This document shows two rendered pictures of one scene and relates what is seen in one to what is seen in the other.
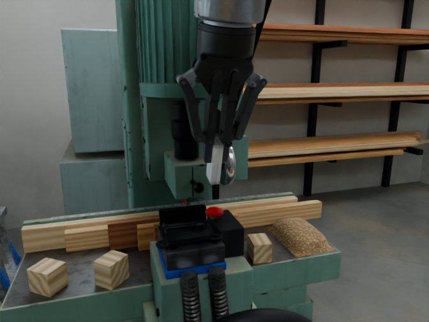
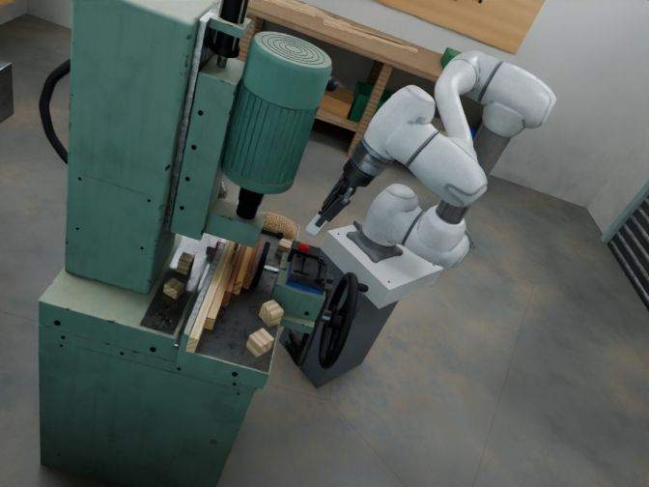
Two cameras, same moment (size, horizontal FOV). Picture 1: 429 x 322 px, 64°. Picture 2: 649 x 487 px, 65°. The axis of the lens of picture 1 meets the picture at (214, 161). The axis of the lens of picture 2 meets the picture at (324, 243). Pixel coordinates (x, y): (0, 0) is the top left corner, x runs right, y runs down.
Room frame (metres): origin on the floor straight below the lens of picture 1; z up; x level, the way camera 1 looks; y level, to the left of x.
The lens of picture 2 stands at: (0.34, 1.07, 1.84)
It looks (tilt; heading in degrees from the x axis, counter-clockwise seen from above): 36 degrees down; 278
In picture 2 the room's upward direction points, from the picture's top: 23 degrees clockwise
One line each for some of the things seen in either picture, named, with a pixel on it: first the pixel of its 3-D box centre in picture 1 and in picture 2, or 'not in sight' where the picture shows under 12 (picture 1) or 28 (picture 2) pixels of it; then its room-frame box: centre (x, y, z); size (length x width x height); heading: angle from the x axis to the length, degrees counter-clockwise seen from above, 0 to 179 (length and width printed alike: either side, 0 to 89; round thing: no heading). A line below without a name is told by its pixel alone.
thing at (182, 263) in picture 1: (201, 238); (307, 266); (0.50, 0.02, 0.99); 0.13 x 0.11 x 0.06; 107
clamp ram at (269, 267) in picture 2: (186, 236); (271, 268); (0.58, 0.05, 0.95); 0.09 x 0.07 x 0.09; 107
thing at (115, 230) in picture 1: (167, 228); (236, 269); (0.66, 0.10, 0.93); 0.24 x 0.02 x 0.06; 107
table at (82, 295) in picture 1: (187, 274); (265, 288); (0.58, 0.05, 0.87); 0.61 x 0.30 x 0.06; 107
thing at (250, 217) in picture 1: (205, 223); (236, 248); (0.70, 0.02, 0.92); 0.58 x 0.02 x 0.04; 107
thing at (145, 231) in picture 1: (189, 230); (245, 261); (0.66, 0.05, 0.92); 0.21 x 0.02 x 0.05; 107
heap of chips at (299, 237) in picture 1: (299, 230); (276, 222); (0.67, -0.18, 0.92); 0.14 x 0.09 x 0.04; 17
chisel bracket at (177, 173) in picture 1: (186, 176); (234, 224); (0.71, 0.06, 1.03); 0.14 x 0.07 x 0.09; 17
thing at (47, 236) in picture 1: (174, 221); (223, 260); (0.70, 0.09, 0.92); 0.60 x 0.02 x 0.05; 107
